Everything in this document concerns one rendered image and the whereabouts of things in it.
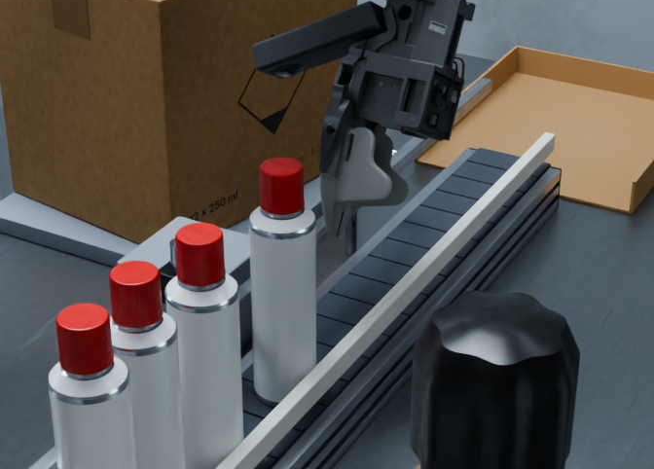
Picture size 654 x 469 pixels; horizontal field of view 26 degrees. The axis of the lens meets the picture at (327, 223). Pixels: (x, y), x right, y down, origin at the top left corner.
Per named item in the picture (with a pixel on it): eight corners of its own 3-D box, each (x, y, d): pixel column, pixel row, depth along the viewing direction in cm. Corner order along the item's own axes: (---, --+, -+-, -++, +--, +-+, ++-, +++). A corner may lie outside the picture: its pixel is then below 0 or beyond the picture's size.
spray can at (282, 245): (297, 415, 113) (294, 187, 103) (241, 397, 115) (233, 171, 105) (328, 382, 117) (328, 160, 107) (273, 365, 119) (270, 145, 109)
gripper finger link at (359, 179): (369, 247, 111) (398, 133, 111) (304, 230, 114) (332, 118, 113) (384, 250, 114) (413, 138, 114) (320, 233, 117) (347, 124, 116)
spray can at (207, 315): (221, 500, 104) (209, 259, 94) (163, 478, 106) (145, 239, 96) (258, 460, 108) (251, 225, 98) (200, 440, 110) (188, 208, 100)
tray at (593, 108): (632, 215, 152) (635, 182, 150) (414, 162, 163) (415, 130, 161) (709, 113, 175) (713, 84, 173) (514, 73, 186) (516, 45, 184)
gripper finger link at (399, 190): (384, 250, 114) (413, 138, 114) (320, 233, 117) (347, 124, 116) (399, 252, 117) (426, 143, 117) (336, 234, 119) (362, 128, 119)
